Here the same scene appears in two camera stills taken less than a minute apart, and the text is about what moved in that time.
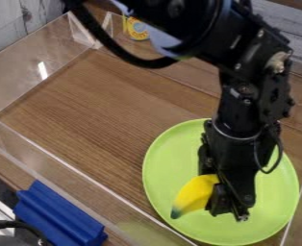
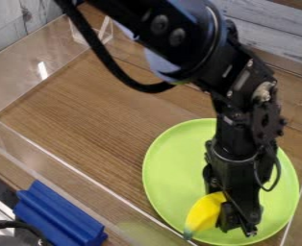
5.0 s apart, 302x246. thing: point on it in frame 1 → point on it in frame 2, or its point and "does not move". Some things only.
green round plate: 172,166 does not move
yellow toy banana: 193,195 → 203,213
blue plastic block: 61,224 does not move
